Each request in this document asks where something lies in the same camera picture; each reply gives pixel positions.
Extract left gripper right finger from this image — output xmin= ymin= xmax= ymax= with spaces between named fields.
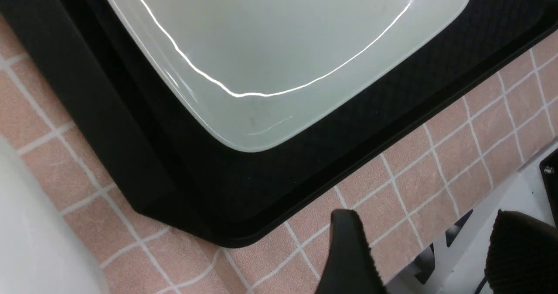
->
xmin=485 ymin=210 xmax=558 ymax=294

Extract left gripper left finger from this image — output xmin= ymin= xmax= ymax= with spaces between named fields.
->
xmin=315 ymin=210 xmax=387 ymax=294

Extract white square rice plate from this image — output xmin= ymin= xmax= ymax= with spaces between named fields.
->
xmin=107 ymin=0 xmax=469 ymax=152

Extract pink checkered tablecloth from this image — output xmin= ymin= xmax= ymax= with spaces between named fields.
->
xmin=0 ymin=18 xmax=557 ymax=294

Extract black plastic serving tray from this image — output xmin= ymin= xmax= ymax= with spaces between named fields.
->
xmin=1 ymin=0 xmax=557 ymax=248

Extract large white plastic tub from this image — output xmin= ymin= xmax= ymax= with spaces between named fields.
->
xmin=0 ymin=137 xmax=109 ymax=294

